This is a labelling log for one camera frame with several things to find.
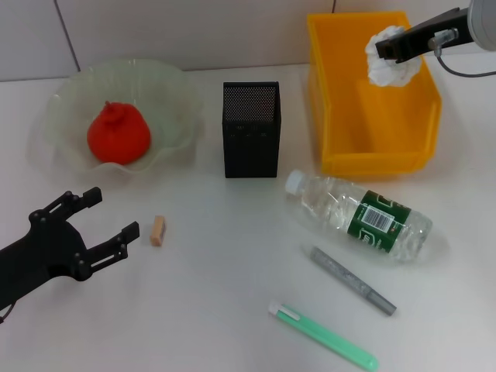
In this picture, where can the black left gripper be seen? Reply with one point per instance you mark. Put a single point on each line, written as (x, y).
(42, 255)

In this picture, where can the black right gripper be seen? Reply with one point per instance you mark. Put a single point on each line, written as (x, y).
(418, 38)

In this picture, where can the white paper ball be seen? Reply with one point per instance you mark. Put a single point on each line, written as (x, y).
(387, 75)

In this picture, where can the orange fruit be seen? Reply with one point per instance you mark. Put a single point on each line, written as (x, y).
(116, 135)

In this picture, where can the clear plastic water bottle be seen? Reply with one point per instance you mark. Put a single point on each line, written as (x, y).
(348, 209)

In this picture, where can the green glass fruit plate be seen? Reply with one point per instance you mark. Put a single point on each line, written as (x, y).
(69, 97)

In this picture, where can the black mesh pen holder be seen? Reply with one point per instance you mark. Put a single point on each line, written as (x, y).
(250, 147)

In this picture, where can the grey marker pen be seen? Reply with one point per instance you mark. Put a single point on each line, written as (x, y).
(348, 277)

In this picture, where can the green pen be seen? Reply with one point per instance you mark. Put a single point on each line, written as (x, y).
(321, 333)

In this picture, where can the small wooden block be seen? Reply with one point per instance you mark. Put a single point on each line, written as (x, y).
(158, 231)

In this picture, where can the yellow plastic bin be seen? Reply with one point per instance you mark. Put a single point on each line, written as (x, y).
(341, 97)

